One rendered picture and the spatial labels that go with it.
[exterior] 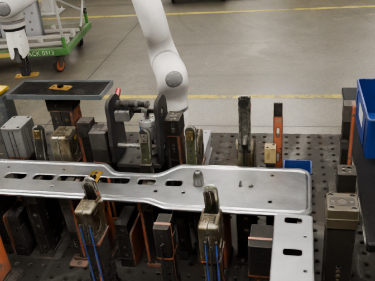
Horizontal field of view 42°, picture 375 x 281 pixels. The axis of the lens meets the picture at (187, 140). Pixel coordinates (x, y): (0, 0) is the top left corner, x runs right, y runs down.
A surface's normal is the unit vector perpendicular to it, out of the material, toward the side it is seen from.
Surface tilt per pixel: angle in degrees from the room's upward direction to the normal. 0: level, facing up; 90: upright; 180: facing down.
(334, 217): 88
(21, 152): 90
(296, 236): 0
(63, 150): 90
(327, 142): 0
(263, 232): 0
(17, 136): 90
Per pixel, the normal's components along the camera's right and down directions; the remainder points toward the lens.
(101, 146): -0.20, 0.50
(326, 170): -0.09, -0.87
